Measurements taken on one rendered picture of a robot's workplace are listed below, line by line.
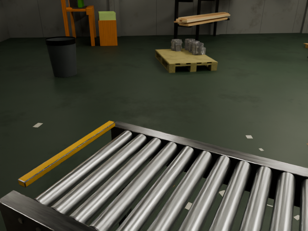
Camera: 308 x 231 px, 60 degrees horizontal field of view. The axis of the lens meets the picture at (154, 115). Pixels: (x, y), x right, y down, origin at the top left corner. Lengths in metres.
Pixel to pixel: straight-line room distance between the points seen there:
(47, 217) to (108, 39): 6.83
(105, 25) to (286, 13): 6.25
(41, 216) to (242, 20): 9.57
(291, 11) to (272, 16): 0.65
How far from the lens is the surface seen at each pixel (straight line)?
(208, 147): 0.97
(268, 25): 10.43
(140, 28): 9.15
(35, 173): 0.87
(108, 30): 7.38
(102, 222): 0.70
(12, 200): 0.83
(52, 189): 0.83
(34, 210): 0.78
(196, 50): 5.46
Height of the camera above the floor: 1.30
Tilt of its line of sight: 25 degrees down
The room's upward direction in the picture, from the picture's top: straight up
